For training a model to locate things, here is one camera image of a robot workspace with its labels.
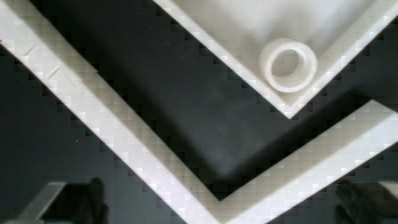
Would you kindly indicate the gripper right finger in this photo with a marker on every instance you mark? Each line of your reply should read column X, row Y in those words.
column 368, row 203

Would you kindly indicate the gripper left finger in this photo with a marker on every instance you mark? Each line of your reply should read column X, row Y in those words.
column 66, row 204

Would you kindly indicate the white square tabletop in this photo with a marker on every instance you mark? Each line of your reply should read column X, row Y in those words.
column 285, row 40

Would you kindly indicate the white U-shaped obstacle fence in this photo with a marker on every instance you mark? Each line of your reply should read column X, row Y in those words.
column 356, row 139

